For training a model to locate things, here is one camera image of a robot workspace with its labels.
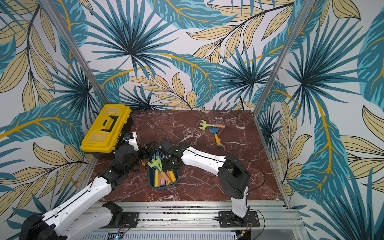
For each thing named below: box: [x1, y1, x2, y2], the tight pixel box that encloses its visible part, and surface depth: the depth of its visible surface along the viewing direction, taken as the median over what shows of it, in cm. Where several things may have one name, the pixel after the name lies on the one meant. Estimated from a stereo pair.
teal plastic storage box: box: [148, 152, 179, 190], surface depth 84 cm
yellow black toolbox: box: [80, 104, 134, 159], surface depth 89 cm
